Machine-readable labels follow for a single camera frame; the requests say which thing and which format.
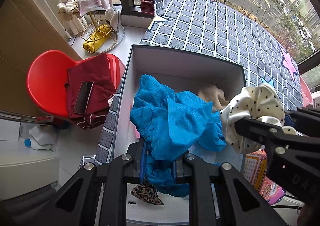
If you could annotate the pink plastic basin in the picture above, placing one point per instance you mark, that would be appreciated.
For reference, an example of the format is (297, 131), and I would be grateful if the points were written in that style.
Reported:
(306, 91)

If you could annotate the leopard print scrunchie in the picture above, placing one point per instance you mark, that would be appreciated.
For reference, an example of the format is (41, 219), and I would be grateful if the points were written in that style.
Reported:
(147, 194)

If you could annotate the dark red ribbed basket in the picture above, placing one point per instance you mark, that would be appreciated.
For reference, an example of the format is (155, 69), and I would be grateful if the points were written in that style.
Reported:
(147, 5)

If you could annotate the blue mesh cloth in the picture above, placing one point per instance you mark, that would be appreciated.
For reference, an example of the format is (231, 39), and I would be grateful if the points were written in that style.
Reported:
(175, 121)

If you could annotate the pink patterned carton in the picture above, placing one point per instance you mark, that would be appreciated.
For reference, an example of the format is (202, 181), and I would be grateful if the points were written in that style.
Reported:
(268, 188)

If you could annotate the plastic bottle with blue cap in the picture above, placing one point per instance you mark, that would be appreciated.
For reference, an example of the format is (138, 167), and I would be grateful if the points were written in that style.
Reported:
(41, 138)

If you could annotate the white polka dot scrunchie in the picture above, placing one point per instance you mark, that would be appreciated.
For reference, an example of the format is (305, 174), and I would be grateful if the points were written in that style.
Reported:
(252, 106)

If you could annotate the black smartphone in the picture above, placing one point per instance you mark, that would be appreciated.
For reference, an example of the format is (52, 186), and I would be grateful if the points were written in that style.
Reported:
(83, 97)

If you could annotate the lavender towel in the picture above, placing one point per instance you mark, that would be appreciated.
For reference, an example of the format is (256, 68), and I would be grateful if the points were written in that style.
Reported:
(96, 1)

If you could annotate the cream cloth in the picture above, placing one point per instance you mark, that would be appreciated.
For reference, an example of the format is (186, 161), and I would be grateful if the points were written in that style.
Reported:
(67, 8)

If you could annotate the red plastic chair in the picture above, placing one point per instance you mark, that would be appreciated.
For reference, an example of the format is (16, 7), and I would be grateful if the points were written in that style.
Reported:
(47, 78)

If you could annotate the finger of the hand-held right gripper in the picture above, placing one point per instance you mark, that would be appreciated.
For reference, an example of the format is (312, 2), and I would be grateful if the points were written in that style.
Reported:
(305, 121)
(260, 131)

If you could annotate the white bottle blue cap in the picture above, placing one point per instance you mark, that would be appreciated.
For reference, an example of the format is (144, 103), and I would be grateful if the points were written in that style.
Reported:
(28, 143)

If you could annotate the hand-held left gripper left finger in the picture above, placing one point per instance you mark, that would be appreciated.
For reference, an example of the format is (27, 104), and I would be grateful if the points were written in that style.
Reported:
(143, 163)

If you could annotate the grey plaid bed sheet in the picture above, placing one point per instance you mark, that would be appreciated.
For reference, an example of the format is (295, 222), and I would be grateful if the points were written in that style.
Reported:
(212, 28)

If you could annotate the cream fluffy scrunchie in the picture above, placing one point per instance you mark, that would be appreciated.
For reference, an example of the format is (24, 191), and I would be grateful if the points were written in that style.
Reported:
(212, 93)

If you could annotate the yellow folded umbrella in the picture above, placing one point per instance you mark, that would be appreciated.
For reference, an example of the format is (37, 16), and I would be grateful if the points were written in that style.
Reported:
(96, 40)

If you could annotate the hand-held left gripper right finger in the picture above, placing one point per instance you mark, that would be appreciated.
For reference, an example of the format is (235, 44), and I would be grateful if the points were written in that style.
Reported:
(174, 171)

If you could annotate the white storage box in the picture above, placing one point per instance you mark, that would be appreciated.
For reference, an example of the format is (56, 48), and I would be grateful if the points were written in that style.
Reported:
(187, 71)

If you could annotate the dark red clothing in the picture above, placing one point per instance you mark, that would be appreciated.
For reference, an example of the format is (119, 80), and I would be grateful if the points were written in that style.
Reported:
(105, 86)

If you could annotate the grey slippers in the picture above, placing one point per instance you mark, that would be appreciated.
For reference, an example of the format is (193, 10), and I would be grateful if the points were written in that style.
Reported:
(113, 20)

